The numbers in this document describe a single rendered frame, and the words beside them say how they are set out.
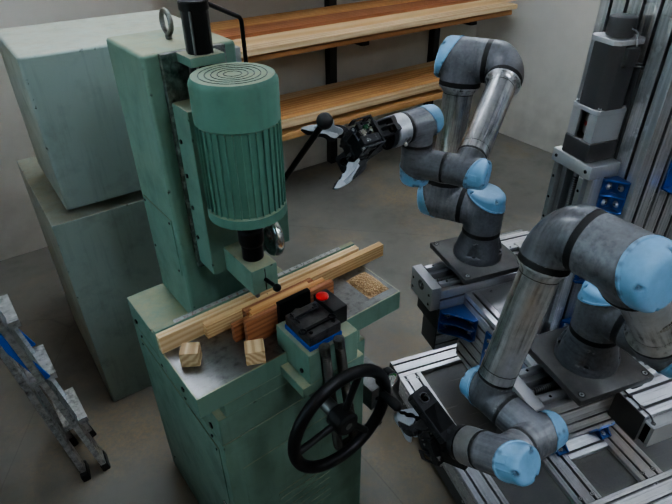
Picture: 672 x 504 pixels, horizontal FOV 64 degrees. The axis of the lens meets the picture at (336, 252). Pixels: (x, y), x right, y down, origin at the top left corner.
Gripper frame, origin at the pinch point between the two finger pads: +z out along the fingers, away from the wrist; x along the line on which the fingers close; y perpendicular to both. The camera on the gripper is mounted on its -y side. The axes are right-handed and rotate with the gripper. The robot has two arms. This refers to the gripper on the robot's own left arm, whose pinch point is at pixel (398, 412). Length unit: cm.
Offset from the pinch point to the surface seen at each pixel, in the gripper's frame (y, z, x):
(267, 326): -26.8, 20.0, -14.7
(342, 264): -31.2, 27.2, 15.1
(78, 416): -3, 112, -56
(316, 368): -16.6, 6.7, -12.4
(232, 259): -44, 26, -15
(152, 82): -86, 17, -21
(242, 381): -18.9, 16.4, -26.2
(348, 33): -126, 162, 151
